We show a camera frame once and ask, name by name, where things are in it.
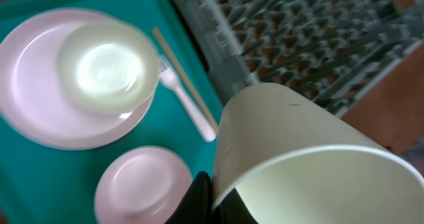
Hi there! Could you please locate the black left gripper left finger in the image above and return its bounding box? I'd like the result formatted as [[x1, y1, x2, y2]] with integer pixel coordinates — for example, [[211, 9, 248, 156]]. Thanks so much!
[[165, 171, 212, 224]]

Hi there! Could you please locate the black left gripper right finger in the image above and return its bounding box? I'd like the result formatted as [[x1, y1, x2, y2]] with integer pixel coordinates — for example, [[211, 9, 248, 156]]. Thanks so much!
[[211, 189, 258, 224]]

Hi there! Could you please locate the bowl with food scraps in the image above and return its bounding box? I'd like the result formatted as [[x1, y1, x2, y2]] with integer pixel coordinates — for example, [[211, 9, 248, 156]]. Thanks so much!
[[94, 146, 192, 224]]

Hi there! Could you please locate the white small cup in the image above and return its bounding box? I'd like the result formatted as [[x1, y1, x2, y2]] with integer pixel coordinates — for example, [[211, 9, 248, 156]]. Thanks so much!
[[213, 83, 423, 224]]

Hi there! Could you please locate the white plastic fork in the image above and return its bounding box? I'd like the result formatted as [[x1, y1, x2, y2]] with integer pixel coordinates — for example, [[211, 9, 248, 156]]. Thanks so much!
[[159, 55, 217, 142]]

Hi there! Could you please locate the teal plastic tray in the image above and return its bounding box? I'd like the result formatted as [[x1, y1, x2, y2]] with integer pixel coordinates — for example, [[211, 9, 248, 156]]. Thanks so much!
[[1, 0, 222, 223]]

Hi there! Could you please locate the cream bowl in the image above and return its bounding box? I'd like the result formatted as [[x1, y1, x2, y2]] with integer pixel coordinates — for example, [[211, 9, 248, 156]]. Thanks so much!
[[57, 22, 160, 114]]

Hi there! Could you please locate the wooden chopstick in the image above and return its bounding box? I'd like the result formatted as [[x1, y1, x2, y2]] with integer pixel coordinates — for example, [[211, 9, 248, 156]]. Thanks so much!
[[152, 27, 219, 133]]

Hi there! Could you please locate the grey dish rack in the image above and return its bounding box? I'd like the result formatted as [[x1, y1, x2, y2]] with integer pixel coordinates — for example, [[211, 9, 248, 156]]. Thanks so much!
[[172, 0, 423, 117]]

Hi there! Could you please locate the pink plate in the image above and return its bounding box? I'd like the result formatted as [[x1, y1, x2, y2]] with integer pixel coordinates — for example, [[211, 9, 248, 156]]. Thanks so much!
[[1, 8, 153, 150]]

